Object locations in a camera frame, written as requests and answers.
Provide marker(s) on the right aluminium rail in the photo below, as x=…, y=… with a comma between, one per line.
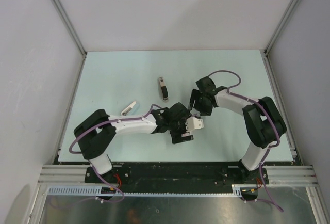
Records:
x=291, y=176

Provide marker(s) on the light blue white stapler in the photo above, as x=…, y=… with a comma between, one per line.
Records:
x=130, y=109

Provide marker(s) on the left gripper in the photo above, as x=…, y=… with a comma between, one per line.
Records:
x=176, y=137

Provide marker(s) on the aluminium rail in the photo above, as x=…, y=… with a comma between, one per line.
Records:
x=62, y=174
x=291, y=176

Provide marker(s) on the left aluminium frame post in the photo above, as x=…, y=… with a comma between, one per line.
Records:
x=59, y=7

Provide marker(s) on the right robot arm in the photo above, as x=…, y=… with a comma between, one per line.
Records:
x=264, y=124

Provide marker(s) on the aluminium frame post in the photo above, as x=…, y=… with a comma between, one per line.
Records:
x=288, y=13
x=59, y=7

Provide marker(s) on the slotted cable duct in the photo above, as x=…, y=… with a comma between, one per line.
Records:
x=106, y=191

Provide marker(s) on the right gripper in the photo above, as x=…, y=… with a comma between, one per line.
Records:
x=196, y=94

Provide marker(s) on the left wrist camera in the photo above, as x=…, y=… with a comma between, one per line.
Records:
x=194, y=123

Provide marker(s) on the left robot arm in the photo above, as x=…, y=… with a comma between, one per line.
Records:
x=94, y=135

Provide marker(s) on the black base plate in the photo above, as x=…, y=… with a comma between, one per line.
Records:
x=178, y=177

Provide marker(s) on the beige black stapler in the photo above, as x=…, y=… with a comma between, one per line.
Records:
x=163, y=89

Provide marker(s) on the right aluminium frame post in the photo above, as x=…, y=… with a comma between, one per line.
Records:
x=288, y=13

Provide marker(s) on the left aluminium rail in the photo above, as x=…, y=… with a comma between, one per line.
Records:
x=62, y=174

